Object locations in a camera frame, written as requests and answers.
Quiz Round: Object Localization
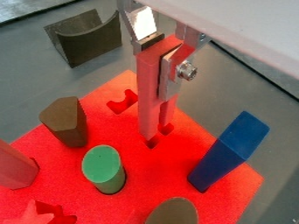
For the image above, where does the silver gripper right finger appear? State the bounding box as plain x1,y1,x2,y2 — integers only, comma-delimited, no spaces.
157,22,211,102

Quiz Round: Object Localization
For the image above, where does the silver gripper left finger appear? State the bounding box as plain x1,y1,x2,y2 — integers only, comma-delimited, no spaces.
116,0,164,55

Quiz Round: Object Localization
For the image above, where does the red double-square peg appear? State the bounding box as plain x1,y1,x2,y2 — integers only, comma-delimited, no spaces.
135,35,181,140

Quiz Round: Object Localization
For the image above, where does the red shape sorting board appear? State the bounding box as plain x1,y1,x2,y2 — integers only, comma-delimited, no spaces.
0,71,263,224

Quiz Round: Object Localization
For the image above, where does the dark grey curved block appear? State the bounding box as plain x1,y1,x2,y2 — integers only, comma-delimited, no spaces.
44,9,121,67

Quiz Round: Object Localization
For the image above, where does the blue rectangular peg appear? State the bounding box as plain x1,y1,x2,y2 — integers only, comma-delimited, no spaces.
187,111,269,193

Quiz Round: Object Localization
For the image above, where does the brown pentagon peg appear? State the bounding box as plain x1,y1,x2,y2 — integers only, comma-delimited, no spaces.
38,96,88,147

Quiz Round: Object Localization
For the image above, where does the green cylinder peg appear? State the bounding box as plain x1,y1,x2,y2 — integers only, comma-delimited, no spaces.
81,145,127,194

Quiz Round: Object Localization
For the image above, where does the brown oval peg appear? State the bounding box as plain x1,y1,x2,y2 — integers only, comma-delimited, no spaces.
144,197,199,224

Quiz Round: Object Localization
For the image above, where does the red star peg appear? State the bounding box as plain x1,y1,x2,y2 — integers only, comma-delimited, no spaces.
2,200,54,224

